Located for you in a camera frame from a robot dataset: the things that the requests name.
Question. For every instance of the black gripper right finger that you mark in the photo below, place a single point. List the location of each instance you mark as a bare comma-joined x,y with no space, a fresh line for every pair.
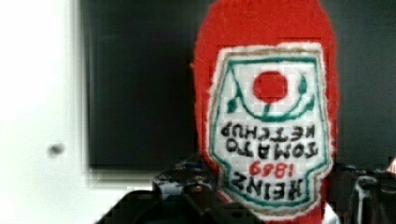
363,196

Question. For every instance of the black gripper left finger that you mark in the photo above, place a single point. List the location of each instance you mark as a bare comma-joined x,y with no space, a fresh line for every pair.
188,172

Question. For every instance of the red felt ketchup bottle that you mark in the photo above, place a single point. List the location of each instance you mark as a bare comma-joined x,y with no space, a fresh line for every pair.
266,101

